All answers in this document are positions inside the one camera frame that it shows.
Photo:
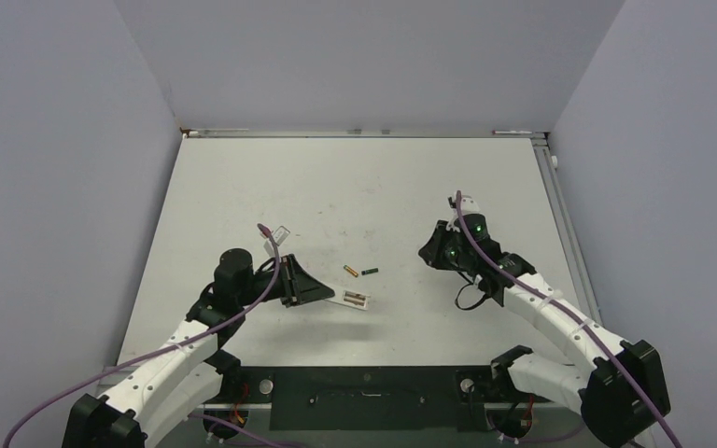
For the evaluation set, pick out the aluminium frame rail back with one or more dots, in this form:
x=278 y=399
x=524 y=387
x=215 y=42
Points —
x=362 y=133

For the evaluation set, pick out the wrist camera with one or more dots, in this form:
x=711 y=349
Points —
x=464 y=205
x=279 y=236

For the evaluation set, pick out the aluminium frame rail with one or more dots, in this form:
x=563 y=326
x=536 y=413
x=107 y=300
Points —
x=562 y=266
x=362 y=133

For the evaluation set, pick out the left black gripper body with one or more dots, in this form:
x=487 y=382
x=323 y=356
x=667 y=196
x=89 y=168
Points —
x=288 y=281

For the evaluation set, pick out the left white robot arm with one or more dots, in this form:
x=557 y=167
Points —
x=191 y=365

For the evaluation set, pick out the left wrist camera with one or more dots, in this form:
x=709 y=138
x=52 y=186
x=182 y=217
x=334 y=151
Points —
x=279 y=236

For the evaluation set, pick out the gold AAA battery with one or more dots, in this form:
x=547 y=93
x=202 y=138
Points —
x=351 y=271

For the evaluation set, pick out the aluminium frame rail right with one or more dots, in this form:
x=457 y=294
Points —
x=562 y=266

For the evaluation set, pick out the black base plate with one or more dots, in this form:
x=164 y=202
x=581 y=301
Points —
x=372 y=398

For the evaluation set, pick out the white remote control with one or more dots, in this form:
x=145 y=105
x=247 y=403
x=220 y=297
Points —
x=350 y=298

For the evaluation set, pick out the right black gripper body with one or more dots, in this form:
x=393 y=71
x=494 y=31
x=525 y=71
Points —
x=446 y=253

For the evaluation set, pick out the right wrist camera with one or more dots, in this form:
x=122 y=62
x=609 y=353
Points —
x=464 y=205

